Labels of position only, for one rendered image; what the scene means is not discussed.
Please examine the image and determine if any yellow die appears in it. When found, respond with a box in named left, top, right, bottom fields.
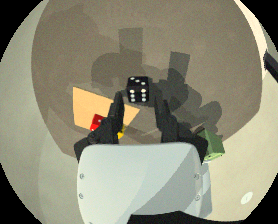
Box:
left=118, top=124, right=124, bottom=139

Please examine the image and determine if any tan flat mat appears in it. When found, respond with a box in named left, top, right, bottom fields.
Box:
left=73, top=86, right=140, bottom=130

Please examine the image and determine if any red die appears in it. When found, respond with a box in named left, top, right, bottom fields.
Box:
left=90, top=114, right=105, bottom=131

